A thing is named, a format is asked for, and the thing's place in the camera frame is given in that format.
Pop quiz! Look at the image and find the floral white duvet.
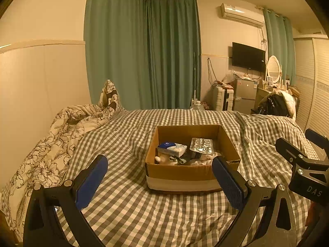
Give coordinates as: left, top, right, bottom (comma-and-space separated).
0, 103, 117, 240

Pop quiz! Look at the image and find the black wall television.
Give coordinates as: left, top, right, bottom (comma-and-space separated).
232, 42, 266, 72

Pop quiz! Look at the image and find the white mop pole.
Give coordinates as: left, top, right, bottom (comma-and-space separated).
193, 52, 197, 103

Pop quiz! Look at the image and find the white ribbed suitcase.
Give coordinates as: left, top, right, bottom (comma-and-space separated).
212, 85, 234, 112

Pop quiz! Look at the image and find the cardboard box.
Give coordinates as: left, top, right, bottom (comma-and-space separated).
145, 125, 241, 192

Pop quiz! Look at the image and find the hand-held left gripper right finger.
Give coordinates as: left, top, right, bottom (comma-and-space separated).
212, 156, 299, 247

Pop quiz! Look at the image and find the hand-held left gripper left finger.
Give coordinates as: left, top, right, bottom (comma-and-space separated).
23, 155, 108, 247

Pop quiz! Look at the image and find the white louvred wardrobe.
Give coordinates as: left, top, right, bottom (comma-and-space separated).
293, 34, 329, 140

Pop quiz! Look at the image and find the white sock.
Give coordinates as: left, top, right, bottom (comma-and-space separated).
188, 154, 222, 166

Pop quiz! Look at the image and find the hanging wall cable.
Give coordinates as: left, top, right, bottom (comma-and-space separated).
207, 58, 219, 86

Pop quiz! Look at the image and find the grey checked bed sheet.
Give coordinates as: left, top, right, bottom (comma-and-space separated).
0, 108, 322, 247

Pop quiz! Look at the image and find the small silver fridge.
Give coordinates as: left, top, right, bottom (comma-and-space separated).
233, 78, 257, 114

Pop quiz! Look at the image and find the wooden dressing table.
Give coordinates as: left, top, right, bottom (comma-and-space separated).
254, 87, 270, 109

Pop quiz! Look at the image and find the floral pillow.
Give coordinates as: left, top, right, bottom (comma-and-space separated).
99, 79, 123, 112

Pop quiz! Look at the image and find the pill blister pack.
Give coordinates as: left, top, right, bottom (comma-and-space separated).
189, 137, 214, 156

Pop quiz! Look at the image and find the white air conditioner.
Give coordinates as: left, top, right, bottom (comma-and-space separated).
220, 3, 265, 28

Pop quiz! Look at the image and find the clear plastic bottle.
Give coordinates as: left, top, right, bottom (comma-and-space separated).
190, 99, 204, 111

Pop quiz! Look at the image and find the crumpled plastic bag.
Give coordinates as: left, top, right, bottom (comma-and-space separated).
224, 69, 236, 83

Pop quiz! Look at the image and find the blue tissue packet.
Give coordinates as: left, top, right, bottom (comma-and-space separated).
157, 141, 188, 158

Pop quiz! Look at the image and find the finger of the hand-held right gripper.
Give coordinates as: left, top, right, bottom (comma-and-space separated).
305, 129, 329, 151
275, 137, 307, 164

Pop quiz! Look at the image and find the narrow green curtain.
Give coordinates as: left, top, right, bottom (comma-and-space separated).
263, 9, 296, 83

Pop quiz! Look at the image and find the wide green curtain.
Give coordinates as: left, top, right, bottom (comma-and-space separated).
84, 0, 150, 110
145, 0, 202, 110

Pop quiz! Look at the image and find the white oval vanity mirror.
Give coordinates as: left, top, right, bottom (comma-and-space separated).
266, 55, 282, 83

